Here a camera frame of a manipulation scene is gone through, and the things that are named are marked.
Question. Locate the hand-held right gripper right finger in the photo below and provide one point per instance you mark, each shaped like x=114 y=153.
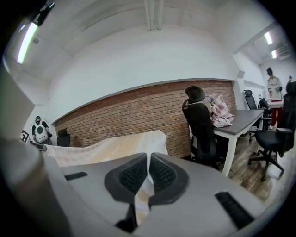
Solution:
x=199 y=199

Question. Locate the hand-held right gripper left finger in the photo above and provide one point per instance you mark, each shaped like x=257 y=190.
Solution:
x=92 y=192

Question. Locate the beige checked flower tablecloth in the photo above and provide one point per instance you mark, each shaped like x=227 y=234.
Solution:
x=129 y=143

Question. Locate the black office chair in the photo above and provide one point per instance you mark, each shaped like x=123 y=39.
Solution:
x=275 y=139
x=63 y=139
x=250 y=99
x=201 y=129

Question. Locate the white humanoid robot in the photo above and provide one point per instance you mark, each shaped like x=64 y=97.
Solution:
x=41 y=132

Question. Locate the dark desk with white legs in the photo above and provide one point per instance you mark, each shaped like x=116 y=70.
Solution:
x=240 y=122

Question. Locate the pink checked cloth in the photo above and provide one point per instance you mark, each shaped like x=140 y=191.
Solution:
x=220 y=113

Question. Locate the black and white patterned board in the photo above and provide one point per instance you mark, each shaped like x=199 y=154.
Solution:
x=24 y=135

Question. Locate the vase with purple flowers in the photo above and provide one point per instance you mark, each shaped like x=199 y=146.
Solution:
x=211 y=99

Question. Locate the long ceiling light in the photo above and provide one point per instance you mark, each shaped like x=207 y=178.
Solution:
x=27 y=42

